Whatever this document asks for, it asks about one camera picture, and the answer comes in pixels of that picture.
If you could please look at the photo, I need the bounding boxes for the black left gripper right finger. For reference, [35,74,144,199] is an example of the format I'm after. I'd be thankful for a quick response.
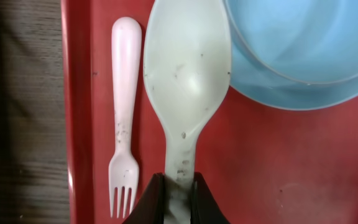
[191,172,229,224]

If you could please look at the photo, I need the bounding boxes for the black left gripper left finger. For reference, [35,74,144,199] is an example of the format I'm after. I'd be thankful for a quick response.
[123,173,165,224]

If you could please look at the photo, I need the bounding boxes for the white plastic fork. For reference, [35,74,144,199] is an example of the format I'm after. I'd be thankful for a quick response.
[108,17,142,218]

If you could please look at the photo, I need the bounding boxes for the white plastic spoon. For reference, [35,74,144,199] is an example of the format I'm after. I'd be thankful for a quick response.
[143,0,232,223]

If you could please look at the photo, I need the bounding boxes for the light blue bowl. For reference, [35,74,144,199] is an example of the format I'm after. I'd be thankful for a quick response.
[224,0,358,84]

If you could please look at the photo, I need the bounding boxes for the light blue plate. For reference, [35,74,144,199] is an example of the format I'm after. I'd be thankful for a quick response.
[231,40,358,111]

